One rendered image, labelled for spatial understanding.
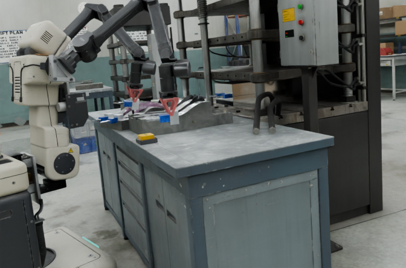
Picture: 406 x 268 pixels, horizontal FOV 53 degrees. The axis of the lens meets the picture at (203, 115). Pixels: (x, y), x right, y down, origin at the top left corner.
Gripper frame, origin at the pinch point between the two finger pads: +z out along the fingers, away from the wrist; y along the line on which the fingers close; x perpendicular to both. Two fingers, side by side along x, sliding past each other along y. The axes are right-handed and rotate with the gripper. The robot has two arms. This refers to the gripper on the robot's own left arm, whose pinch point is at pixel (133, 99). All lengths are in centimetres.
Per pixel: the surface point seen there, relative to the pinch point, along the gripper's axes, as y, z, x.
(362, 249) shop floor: -55, 72, -126
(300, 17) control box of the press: -25, -52, -79
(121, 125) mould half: 8.8, 16.6, 3.3
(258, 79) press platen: -6, -15, -71
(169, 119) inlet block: -54, -4, -1
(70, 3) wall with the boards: 731, -55, -49
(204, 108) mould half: -18.5, -0.3, -32.7
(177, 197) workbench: -67, 25, -2
